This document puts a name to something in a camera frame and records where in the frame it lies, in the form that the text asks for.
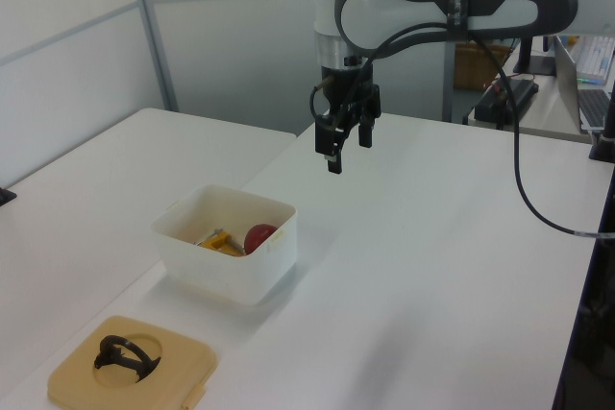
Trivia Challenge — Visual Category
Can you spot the white keyboard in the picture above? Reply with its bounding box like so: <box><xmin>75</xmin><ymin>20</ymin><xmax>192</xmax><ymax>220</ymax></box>
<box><xmin>575</xmin><ymin>35</ymin><xmax>615</xmax><ymax>81</ymax></box>

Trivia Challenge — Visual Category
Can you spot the black pole mount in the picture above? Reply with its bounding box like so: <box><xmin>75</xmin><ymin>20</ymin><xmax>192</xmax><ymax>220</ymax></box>
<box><xmin>588</xmin><ymin>74</ymin><xmax>615</xmax><ymax>162</ymax></box>

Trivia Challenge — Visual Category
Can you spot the yellow C-clamp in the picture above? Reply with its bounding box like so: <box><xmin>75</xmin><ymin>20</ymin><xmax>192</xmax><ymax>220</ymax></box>
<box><xmin>194</xmin><ymin>226</ymin><xmax>247</xmax><ymax>256</ymax></box>

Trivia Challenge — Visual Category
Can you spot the woven wicker basket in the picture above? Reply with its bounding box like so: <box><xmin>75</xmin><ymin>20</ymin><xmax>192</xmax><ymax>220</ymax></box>
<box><xmin>454</xmin><ymin>42</ymin><xmax>511</xmax><ymax>91</ymax></box>

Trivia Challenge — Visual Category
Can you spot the black cable strap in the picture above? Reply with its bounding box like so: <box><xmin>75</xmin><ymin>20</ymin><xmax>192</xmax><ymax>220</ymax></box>
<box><xmin>445</xmin><ymin>0</ymin><xmax>476</xmax><ymax>41</ymax></box>

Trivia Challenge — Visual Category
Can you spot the dark metal frame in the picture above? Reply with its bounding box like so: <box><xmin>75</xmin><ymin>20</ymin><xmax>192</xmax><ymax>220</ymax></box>
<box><xmin>551</xmin><ymin>236</ymin><xmax>615</xmax><ymax>410</ymax></box>

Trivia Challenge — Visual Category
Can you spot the grey partition post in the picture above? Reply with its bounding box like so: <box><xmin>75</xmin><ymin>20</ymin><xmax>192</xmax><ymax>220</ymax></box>
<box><xmin>125</xmin><ymin>0</ymin><xmax>180</xmax><ymax>113</ymax></box>

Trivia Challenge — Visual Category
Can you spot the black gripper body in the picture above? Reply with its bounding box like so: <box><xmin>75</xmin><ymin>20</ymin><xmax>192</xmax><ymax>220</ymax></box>
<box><xmin>318</xmin><ymin>66</ymin><xmax>382</xmax><ymax>119</ymax></box>

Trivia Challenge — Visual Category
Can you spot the tan plastic lid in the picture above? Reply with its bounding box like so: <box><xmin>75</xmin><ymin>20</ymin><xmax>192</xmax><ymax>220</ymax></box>
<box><xmin>46</xmin><ymin>315</ymin><xmax>218</xmax><ymax>410</ymax></box>

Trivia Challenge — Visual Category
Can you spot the red toy apple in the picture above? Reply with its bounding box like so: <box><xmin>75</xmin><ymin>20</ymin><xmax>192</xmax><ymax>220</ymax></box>
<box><xmin>244</xmin><ymin>223</ymin><xmax>279</xmax><ymax>254</ymax></box>

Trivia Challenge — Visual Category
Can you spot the white plastic container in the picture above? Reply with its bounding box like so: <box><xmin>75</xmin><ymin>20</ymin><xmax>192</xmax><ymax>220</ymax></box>
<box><xmin>150</xmin><ymin>183</ymin><xmax>298</xmax><ymax>306</ymax></box>

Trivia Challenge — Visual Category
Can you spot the grey background desk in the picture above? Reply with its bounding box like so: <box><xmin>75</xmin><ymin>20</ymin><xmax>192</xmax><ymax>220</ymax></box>
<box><xmin>462</xmin><ymin>60</ymin><xmax>593</xmax><ymax>144</ymax></box>

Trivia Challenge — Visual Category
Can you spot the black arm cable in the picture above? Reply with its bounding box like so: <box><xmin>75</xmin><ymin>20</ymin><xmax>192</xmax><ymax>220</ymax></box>
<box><xmin>308</xmin><ymin>18</ymin><xmax>615</xmax><ymax>240</ymax></box>

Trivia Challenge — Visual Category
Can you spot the silver laptop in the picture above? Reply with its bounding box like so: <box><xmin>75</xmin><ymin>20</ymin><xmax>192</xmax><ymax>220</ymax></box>
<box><xmin>552</xmin><ymin>35</ymin><xmax>614</xmax><ymax>134</ymax></box>

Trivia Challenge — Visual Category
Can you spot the black monitor stand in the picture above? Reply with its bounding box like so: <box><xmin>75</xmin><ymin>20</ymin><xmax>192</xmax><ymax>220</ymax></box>
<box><xmin>512</xmin><ymin>36</ymin><xmax>559</xmax><ymax>77</ymax></box>

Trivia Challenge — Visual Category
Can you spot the black power supply box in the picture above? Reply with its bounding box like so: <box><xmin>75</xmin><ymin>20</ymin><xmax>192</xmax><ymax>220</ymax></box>
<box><xmin>474</xmin><ymin>77</ymin><xmax>540</xmax><ymax>131</ymax></box>

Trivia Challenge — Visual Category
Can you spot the black lid handle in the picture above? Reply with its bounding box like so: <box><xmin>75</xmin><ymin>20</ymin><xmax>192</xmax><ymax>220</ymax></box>
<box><xmin>93</xmin><ymin>334</ymin><xmax>162</xmax><ymax>384</ymax></box>

